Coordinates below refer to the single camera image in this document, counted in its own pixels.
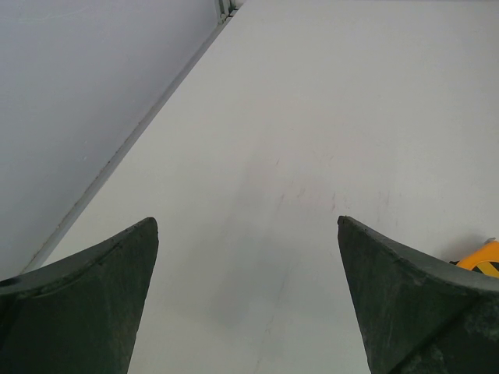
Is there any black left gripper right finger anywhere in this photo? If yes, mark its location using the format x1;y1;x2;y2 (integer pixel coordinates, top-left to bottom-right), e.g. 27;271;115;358
338;216;498;373

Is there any orange tape measure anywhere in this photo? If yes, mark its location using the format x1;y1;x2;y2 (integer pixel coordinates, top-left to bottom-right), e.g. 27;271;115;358
451;238;499;278

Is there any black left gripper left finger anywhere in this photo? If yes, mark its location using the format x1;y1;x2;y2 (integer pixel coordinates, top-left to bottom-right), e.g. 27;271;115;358
1;217;159;373

